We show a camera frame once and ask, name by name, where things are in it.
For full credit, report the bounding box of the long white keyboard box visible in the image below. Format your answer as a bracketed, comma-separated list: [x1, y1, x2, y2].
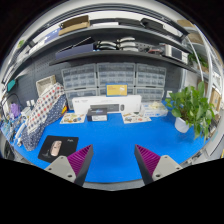
[71, 94, 143, 116]

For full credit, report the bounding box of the grey wall shelf unit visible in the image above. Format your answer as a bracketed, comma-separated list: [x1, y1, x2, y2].
[1, 13, 224, 101]

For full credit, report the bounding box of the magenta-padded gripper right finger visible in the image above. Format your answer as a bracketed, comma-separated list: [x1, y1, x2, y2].
[133, 144, 183, 186]

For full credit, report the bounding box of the black cable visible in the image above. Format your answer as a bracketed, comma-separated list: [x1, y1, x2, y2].
[0, 92, 22, 113]

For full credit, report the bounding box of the teal small item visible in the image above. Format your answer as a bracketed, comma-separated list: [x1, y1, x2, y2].
[6, 79, 17, 93]

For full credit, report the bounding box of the navy polka dot cloth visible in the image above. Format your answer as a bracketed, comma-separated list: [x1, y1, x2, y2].
[20, 94, 69, 152]

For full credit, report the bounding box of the purple cloth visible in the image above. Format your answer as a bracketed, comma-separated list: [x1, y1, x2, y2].
[9, 102, 21, 119]

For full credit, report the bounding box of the green potted plant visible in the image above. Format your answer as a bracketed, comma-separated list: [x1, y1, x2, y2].
[164, 80, 216, 140]

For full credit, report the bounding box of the black mouse pad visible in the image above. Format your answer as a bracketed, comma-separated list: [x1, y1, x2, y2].
[37, 134, 80, 164]

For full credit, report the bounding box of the yellow blue-framed sign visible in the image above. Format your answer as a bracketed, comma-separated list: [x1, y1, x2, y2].
[105, 83, 129, 98]

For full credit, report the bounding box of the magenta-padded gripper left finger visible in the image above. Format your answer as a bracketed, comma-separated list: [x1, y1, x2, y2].
[44, 144, 95, 187]

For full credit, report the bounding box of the red blue plaid cloth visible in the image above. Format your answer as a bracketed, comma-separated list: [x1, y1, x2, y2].
[26, 82, 66, 136]

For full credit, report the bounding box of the cartoon sticker sheet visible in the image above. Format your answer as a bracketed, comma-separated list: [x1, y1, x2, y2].
[121, 111, 152, 125]

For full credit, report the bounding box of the white woven basket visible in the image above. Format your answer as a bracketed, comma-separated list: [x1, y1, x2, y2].
[35, 74, 58, 98]

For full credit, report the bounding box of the small black product box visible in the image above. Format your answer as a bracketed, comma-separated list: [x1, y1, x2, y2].
[86, 107, 109, 123]

